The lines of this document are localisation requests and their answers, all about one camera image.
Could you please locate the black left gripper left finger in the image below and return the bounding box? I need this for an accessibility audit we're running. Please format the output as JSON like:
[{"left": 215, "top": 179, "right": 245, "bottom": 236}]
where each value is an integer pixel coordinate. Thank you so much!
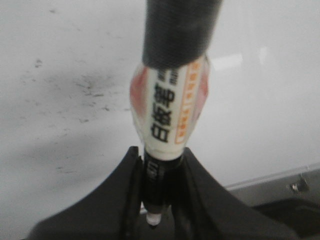
[{"left": 27, "top": 146, "right": 143, "bottom": 240}]

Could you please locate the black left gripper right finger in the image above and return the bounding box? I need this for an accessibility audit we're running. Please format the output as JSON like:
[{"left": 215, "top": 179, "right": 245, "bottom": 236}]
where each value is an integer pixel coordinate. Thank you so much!
[{"left": 172, "top": 147, "right": 299, "bottom": 240}]

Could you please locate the whiteboard marker pen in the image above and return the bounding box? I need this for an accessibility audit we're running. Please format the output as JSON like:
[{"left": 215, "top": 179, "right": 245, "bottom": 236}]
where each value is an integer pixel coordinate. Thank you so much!
[{"left": 129, "top": 0, "right": 222, "bottom": 227}]

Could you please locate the white whiteboard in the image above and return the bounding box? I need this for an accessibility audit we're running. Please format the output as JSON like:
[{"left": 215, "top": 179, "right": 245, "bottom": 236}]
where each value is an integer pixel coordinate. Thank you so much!
[{"left": 0, "top": 0, "right": 320, "bottom": 210}]

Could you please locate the silver whiteboard frame screw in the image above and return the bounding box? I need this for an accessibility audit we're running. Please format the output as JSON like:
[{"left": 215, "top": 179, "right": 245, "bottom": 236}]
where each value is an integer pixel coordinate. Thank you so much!
[{"left": 289, "top": 178, "right": 309, "bottom": 193}]

